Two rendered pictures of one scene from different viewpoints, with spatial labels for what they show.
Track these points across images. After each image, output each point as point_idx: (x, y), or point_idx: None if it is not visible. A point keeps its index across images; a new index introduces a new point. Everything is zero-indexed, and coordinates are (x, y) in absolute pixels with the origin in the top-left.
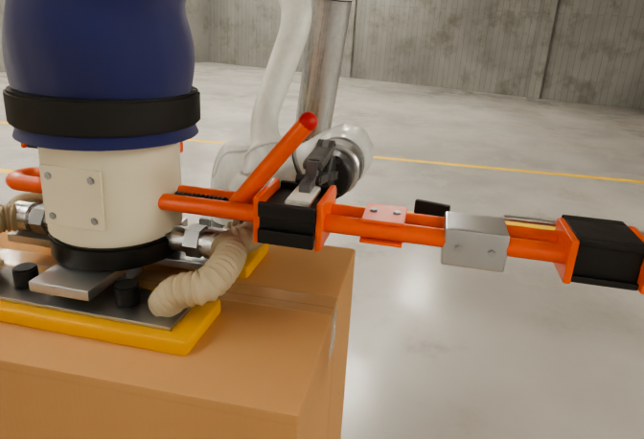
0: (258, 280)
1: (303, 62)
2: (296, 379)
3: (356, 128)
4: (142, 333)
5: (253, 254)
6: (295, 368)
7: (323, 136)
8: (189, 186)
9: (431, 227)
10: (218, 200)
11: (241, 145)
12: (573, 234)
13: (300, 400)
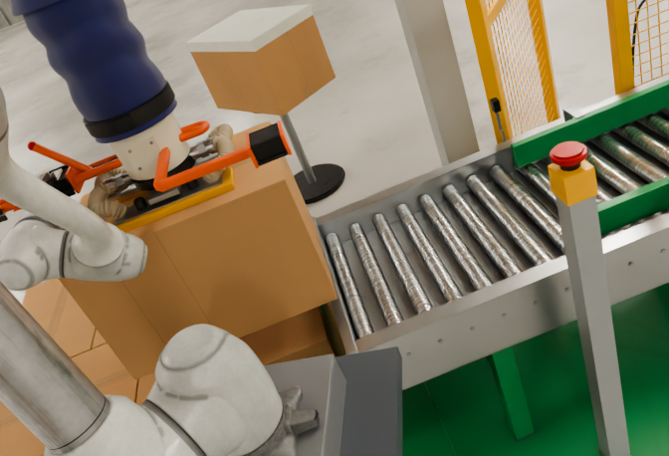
0: (108, 221)
1: (19, 303)
2: (83, 201)
3: (4, 238)
4: None
5: (110, 221)
6: (84, 203)
7: (36, 224)
8: (113, 160)
9: (2, 199)
10: (95, 162)
11: (183, 334)
12: None
13: (81, 198)
